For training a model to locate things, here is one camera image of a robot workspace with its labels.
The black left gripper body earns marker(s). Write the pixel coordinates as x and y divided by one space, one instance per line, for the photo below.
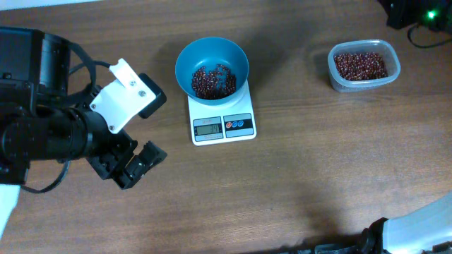
115 159

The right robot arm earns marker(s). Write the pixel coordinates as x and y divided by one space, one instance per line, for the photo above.
428 229

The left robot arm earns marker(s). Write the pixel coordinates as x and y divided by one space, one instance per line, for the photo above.
53 109

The white digital kitchen scale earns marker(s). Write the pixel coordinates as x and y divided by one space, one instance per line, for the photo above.
224 123

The red beans in bowl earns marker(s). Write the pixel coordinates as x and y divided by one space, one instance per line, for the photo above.
214 84

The blue plastic bowl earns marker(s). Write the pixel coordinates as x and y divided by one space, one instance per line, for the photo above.
209 52

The clear plastic container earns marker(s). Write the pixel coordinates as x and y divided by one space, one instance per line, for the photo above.
383 48

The red adzuki beans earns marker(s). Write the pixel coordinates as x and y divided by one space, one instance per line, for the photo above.
360 66

